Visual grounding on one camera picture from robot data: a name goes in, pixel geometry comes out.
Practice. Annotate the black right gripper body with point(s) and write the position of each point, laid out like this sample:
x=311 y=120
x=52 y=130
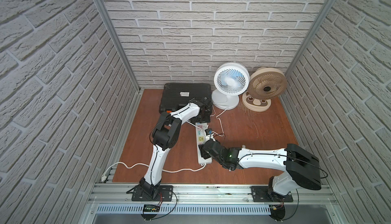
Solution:
x=206 y=148

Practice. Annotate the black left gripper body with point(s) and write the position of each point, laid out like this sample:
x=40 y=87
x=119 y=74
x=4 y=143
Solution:
x=206 y=114

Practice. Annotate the white power strip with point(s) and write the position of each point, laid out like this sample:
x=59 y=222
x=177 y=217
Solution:
x=201 y=138

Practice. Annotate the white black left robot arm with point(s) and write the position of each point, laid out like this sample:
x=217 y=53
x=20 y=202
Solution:
x=165 y=135

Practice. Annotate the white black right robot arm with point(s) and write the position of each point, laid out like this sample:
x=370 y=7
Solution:
x=300 y=168

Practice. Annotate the white desk fan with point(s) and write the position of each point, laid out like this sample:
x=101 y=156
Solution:
x=231 y=79

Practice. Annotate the beige bear desk fan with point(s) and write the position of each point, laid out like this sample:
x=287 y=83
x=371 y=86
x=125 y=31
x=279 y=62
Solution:
x=265 y=84

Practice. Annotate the black plastic tool case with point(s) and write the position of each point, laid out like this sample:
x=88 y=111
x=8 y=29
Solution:
x=171 y=100

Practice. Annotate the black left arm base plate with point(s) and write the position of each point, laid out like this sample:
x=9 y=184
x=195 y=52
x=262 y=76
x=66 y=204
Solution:
x=162 y=193

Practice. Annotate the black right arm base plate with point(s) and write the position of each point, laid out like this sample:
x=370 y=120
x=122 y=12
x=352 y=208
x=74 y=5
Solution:
x=265 y=194

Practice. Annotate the aluminium front rail frame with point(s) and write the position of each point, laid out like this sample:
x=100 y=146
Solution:
x=228 y=194

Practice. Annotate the white vented cable duct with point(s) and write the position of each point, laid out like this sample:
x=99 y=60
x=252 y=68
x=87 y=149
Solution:
x=208 y=209

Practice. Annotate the aluminium corner post left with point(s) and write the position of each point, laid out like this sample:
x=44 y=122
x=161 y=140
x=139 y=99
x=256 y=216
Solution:
x=116 y=41

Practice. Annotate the aluminium corner post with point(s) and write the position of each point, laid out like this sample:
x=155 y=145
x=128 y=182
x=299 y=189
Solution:
x=326 y=7
x=116 y=41

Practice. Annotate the aluminium corner post right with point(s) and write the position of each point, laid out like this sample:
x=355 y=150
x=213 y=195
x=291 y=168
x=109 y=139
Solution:
x=326 y=7

